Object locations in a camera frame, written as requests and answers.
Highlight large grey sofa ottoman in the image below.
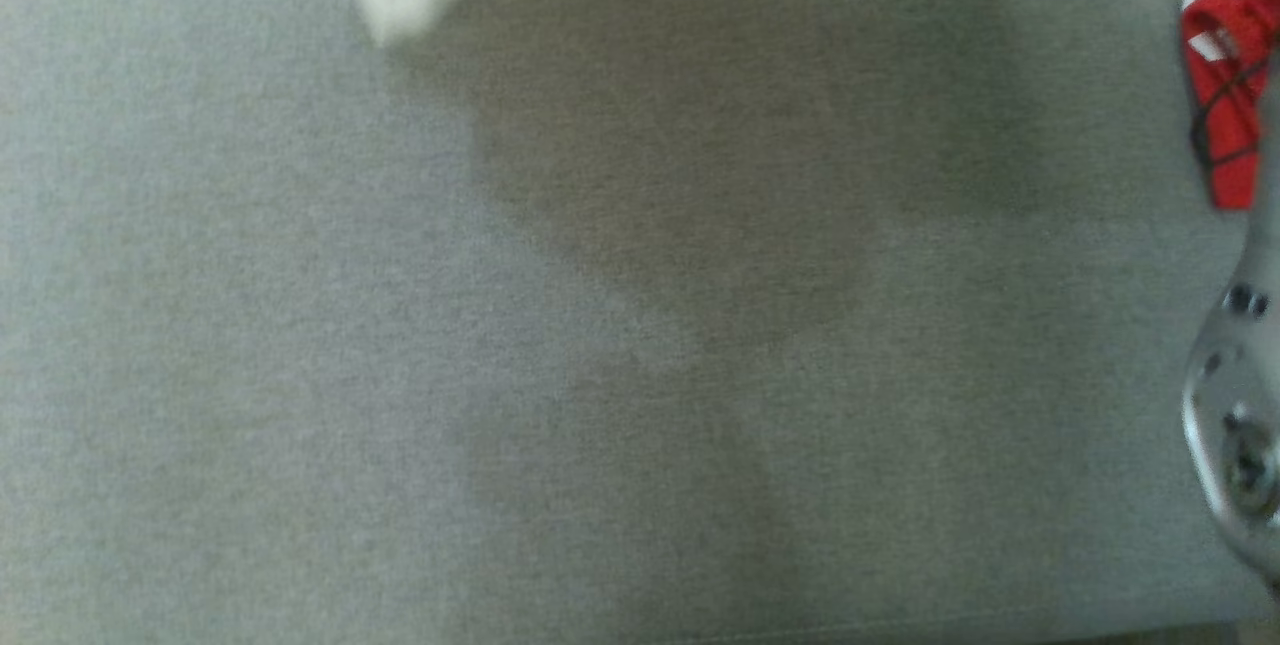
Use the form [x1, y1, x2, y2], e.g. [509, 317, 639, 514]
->
[0, 0, 1280, 645]

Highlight red shorts with white lining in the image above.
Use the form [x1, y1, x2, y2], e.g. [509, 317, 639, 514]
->
[1180, 0, 1280, 213]

